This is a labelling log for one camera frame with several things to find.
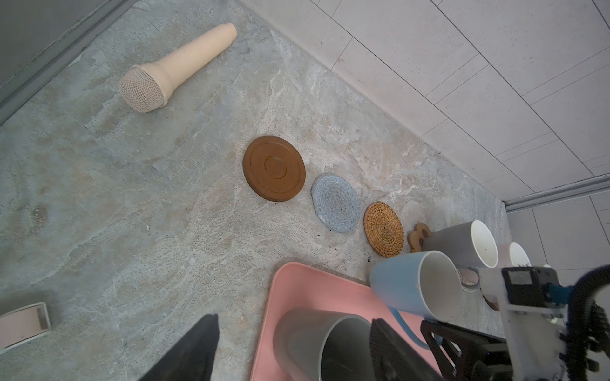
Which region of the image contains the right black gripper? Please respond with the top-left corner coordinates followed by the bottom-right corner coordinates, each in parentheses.
top-left (420, 320), bottom-right (512, 380)

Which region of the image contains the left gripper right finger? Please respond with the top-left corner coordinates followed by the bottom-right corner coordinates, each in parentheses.
top-left (369, 318), bottom-right (443, 381)

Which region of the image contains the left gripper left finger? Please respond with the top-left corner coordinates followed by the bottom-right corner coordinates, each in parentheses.
top-left (140, 314), bottom-right (220, 381)

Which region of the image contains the grey metal mug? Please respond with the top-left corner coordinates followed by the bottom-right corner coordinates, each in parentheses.
top-left (273, 308), bottom-right (375, 380)

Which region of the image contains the light blue handled mug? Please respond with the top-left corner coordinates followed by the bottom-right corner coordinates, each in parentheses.
top-left (369, 251), bottom-right (463, 350)

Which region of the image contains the white mug pink handle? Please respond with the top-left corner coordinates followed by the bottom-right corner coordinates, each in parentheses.
top-left (497, 242), bottom-right (532, 268)

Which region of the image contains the teal handled mug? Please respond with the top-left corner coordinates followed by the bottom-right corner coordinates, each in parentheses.
top-left (423, 220), bottom-right (499, 268)

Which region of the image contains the cork paw coaster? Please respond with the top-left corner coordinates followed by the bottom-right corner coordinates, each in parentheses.
top-left (407, 222), bottom-right (432, 253)

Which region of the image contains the rattan woven coaster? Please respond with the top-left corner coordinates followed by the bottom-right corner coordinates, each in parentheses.
top-left (364, 202), bottom-right (405, 258)

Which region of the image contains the blue woven coaster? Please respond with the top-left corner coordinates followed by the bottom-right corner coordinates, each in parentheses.
top-left (311, 173), bottom-right (361, 233)

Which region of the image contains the dark wooden coaster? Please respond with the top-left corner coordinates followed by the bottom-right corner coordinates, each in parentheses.
top-left (242, 136), bottom-right (306, 203)

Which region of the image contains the white multicolour woven coaster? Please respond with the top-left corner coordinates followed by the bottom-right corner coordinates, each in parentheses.
top-left (458, 267), bottom-right (481, 292)

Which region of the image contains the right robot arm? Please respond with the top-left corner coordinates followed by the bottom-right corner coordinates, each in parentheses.
top-left (420, 265), bottom-right (609, 380)

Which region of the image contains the pink silicone tray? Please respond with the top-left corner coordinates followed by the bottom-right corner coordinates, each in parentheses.
top-left (250, 262), bottom-right (439, 380)

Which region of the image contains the beige wooden pestle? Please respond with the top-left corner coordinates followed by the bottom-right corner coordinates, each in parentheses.
top-left (119, 23), bottom-right (238, 114)

